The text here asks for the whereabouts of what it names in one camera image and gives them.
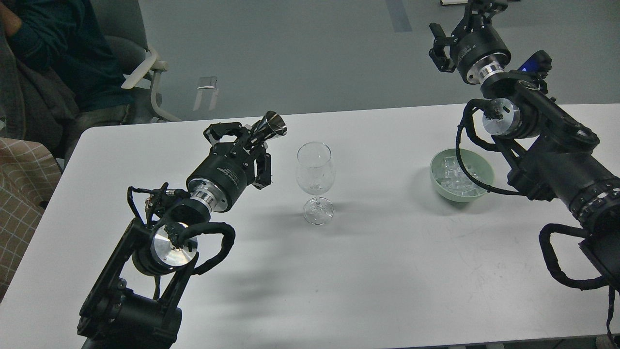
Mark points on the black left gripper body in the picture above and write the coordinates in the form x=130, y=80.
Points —
x=225, y=173

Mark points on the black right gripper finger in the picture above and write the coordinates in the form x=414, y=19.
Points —
x=437, y=53

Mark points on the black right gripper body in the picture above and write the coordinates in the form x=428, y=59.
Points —
x=477, y=45

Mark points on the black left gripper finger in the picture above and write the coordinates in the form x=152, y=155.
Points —
x=263, y=167
x=215, y=133

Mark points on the steel double jigger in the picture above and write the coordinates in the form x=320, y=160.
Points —
x=271, y=125

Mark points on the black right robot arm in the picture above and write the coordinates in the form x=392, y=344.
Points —
x=549, y=153

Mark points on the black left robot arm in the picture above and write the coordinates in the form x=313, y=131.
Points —
x=134, y=304

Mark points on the clear wine glass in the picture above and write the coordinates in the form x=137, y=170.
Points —
x=315, y=175

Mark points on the clear ice cubes pile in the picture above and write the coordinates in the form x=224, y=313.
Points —
x=451, y=177

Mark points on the green bowl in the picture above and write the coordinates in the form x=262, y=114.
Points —
x=472, y=164

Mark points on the grey office chair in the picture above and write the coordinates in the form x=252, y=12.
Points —
x=121, y=23

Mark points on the seated person in teal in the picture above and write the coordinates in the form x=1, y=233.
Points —
x=63, y=39

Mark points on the beige checked cloth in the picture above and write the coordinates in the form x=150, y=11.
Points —
x=29, y=175

